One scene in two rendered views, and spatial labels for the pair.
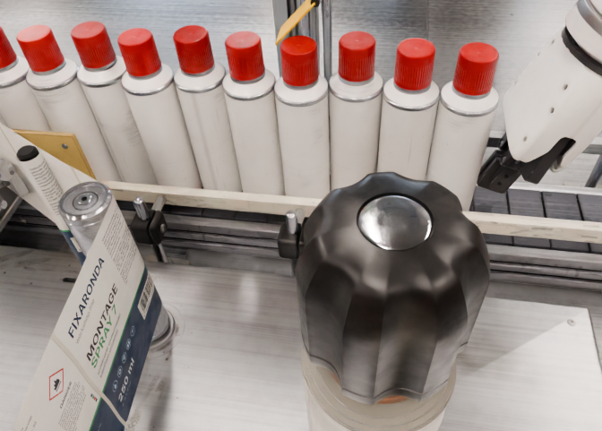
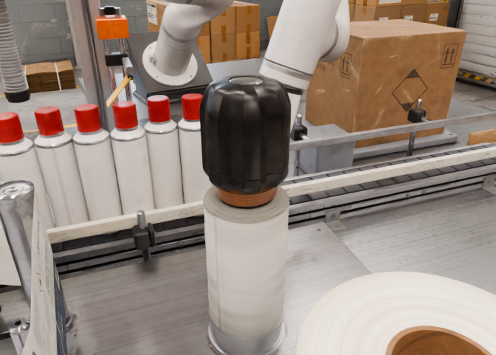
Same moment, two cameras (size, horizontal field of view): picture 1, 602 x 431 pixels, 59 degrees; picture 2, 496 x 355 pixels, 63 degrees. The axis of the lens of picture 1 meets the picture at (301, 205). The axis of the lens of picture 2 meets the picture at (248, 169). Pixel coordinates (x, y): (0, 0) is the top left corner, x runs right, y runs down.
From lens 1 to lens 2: 23 cm
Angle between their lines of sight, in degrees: 33
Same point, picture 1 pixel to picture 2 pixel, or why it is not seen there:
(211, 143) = (67, 187)
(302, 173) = (137, 192)
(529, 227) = not seen: hidden behind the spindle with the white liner
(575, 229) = (300, 186)
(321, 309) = (226, 127)
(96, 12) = not seen: outside the picture
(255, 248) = (110, 264)
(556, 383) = (326, 256)
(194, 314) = (85, 302)
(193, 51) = (52, 118)
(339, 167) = (160, 184)
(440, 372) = (286, 153)
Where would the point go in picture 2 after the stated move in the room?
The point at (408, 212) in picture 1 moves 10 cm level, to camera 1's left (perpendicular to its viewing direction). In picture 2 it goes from (249, 78) to (137, 97)
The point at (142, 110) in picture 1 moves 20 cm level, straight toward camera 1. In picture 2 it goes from (13, 167) to (99, 219)
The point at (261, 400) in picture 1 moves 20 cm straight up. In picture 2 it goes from (161, 329) to (141, 181)
